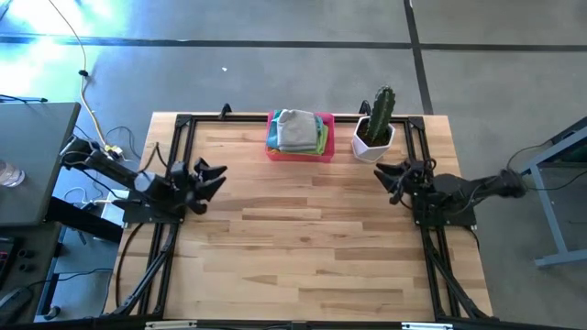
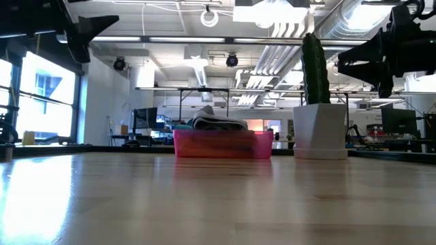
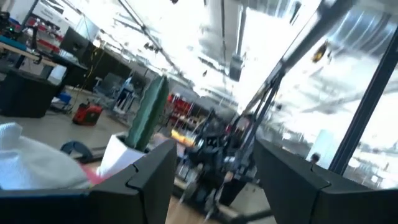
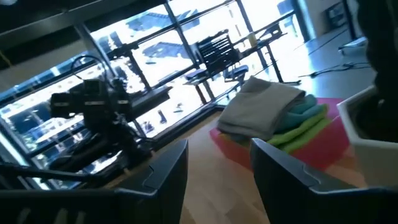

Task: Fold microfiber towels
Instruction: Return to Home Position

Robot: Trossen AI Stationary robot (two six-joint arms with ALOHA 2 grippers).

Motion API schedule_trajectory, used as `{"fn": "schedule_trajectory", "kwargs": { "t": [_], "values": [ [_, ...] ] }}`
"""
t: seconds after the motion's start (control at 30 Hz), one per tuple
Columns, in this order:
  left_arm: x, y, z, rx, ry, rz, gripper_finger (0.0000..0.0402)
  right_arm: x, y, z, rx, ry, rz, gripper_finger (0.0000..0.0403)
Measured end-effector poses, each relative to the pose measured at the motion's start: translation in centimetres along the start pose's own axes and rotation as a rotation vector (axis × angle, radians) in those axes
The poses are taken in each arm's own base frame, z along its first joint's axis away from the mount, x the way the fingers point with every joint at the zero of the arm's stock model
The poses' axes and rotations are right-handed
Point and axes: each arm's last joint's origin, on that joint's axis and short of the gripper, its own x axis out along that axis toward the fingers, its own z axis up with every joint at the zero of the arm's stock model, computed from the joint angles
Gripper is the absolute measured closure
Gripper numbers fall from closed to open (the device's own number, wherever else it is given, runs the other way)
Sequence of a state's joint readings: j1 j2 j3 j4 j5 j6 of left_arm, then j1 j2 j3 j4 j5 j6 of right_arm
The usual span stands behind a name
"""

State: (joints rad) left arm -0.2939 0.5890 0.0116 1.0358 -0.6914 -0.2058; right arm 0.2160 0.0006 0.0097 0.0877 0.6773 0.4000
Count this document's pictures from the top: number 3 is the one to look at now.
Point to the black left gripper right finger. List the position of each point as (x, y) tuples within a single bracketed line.
[(295, 193)]

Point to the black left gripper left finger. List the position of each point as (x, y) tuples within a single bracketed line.
[(146, 186)]

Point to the grey microfiber towel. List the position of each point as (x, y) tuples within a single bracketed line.
[(34, 165)]

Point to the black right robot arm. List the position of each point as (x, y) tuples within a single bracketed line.
[(214, 155)]

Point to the white faceted plant pot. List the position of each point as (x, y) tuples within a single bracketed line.
[(116, 158)]

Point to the red shelf rack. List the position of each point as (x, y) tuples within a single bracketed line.
[(180, 107)]

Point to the red equipment case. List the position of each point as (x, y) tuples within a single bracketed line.
[(87, 114)]

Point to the black hanging box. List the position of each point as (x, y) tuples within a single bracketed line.
[(236, 67)]

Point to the black cabinet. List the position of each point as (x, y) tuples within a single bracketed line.
[(25, 93)]

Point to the black computer monitor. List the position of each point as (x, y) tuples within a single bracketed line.
[(74, 43)]

